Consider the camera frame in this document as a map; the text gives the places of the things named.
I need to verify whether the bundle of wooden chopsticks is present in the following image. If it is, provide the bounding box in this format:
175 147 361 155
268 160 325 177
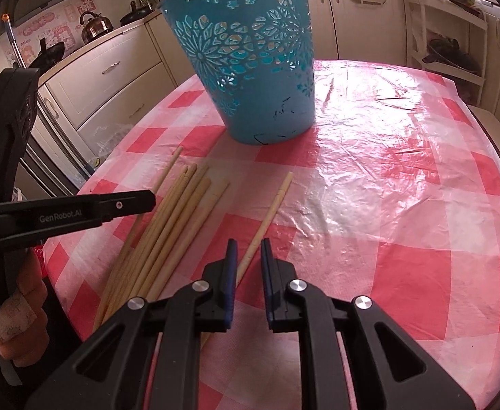
98 163 231 329

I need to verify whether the white shelf rack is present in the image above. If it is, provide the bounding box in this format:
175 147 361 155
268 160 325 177
406 0 490 108

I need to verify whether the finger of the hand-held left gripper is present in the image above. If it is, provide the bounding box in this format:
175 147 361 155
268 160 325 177
98 190 157 224

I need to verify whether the steel kettle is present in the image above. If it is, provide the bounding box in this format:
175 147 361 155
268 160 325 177
80 11 113 44

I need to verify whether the red checkered plastic tablecloth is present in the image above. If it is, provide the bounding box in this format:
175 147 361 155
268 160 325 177
41 59 500 410

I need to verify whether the wooden stool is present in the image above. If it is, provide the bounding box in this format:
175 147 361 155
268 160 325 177
468 105 500 193

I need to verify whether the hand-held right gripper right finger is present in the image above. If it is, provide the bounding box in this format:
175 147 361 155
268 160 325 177
261 238 475 410

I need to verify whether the cream tall cabinet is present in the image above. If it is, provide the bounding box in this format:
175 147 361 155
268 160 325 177
305 0 414 67

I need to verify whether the pale wooden chopstick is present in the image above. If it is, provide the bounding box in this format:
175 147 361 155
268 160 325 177
201 172 294 349
93 146 184 331

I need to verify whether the blue perforated plastic basket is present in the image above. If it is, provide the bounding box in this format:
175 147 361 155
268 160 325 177
158 0 317 145

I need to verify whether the clear plastic bag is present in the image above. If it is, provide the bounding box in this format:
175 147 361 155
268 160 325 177
90 122 134 167

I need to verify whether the dark pan on rack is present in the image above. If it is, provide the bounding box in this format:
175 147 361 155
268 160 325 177
421 38 482 74

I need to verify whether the stainless steel refrigerator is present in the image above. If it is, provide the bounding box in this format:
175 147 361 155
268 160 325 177
0 30 94 199

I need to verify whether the black wok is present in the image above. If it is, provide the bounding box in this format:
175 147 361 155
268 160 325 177
34 38 68 67

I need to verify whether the black cooking pot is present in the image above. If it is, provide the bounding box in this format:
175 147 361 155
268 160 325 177
120 2 153 26

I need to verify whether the pink wall sticker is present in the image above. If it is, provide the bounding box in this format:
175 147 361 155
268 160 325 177
2 0 95 67

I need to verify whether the mop pole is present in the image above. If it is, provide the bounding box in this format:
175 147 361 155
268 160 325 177
0 14 27 69

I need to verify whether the cream drawer cabinet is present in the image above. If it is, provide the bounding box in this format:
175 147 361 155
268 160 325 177
41 19 178 172

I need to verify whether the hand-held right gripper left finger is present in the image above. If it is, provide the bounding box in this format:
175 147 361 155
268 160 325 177
26 239 239 410

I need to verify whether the person's left hand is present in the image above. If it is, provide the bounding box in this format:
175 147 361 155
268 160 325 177
0 248 49 368

